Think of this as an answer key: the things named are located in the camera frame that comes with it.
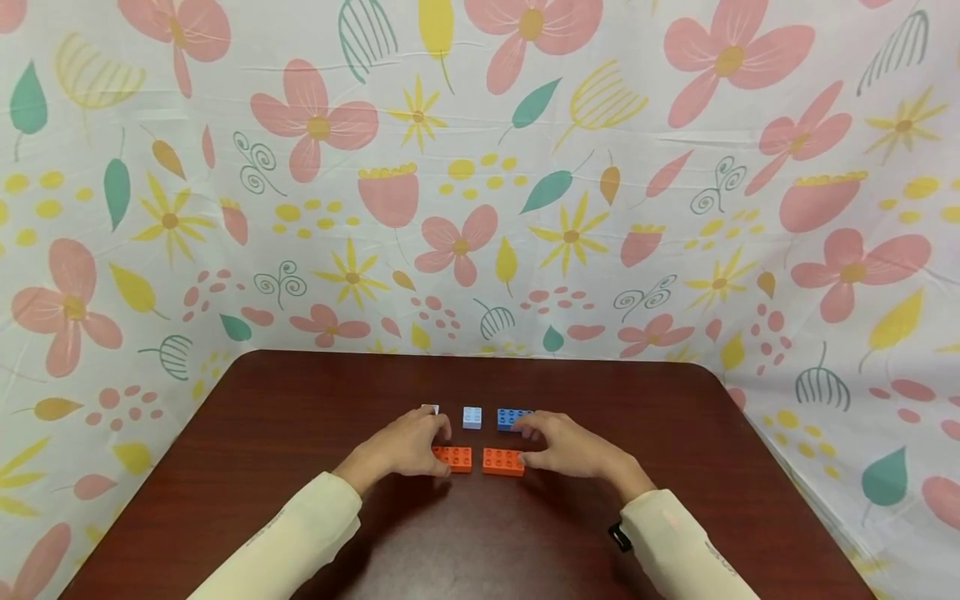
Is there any person's left forearm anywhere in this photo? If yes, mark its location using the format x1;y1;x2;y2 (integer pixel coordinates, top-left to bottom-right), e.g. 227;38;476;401
187;471;366;600

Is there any person's left hand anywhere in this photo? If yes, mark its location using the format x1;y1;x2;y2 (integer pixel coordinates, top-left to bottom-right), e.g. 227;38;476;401
333;407;453;498

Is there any person's right forearm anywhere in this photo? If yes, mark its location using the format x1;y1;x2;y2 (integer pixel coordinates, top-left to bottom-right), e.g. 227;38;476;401
619;488;763;600

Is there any person's right hand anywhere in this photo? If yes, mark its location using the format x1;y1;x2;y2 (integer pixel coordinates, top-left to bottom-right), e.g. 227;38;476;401
513;411;658;506

